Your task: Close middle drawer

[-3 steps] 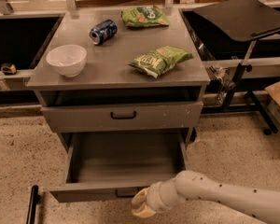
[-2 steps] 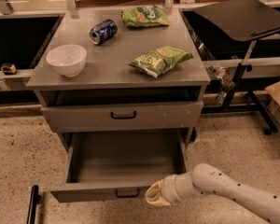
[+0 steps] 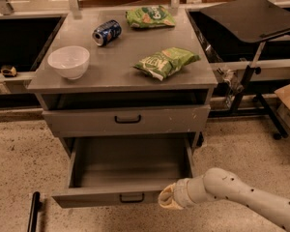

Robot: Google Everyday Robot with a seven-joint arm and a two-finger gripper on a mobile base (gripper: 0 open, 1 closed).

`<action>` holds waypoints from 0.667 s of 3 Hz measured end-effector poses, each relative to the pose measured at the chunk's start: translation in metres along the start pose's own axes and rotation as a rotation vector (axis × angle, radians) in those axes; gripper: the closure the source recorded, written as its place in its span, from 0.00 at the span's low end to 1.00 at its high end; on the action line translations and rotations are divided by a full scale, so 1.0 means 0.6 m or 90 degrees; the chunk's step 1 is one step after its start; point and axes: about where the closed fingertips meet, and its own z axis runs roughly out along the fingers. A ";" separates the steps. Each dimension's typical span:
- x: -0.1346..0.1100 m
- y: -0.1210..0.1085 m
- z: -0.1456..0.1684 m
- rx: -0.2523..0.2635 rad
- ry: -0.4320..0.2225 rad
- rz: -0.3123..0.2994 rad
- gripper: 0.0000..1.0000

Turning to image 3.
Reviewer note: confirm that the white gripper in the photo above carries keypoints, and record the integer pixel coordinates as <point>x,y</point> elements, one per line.
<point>181,193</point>

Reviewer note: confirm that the grey drawer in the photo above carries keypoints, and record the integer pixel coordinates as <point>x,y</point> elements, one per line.
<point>121,121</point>
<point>121,170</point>

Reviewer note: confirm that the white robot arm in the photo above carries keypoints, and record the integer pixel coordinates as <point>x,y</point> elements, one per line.
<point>218,184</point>

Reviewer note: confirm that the grey top drawer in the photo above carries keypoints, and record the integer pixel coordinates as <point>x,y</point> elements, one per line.
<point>121,121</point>

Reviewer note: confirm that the grey drawer cabinet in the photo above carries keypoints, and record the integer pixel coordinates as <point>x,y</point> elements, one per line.
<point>111,81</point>

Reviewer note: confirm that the black pole on floor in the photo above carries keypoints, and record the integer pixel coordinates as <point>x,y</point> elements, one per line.
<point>33,216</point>

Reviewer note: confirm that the green chip bag front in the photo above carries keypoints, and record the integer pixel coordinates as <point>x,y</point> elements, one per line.
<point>164,63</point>

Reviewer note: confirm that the green chip bag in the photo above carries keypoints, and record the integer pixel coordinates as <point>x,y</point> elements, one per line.
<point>164,63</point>
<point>150,17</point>

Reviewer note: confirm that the white ceramic bowl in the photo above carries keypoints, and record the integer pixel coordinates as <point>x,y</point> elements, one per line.
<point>70,62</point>

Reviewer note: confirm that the blue soda can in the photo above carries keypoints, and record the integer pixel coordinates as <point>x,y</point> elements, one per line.
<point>107,32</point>

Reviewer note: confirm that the green chip bag rear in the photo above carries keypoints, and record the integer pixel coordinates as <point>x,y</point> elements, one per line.
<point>150,17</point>

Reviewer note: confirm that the black tray stand table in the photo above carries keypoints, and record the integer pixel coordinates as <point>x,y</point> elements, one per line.
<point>246,41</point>

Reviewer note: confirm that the yellow tape measure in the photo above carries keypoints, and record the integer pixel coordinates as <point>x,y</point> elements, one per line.
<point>8,71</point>

